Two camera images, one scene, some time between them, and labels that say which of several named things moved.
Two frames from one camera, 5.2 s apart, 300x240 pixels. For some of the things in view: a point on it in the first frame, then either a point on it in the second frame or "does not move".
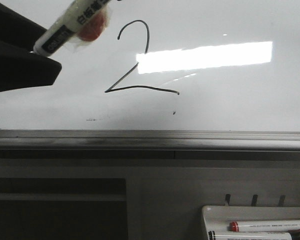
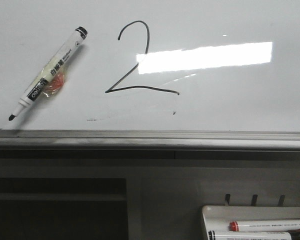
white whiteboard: (177, 65) does not move
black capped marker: (216, 235) does not move
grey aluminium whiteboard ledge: (149, 140) does not move
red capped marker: (270, 225) does not move
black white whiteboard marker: (68, 26) → (79, 35)
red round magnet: (91, 30) → (55, 84)
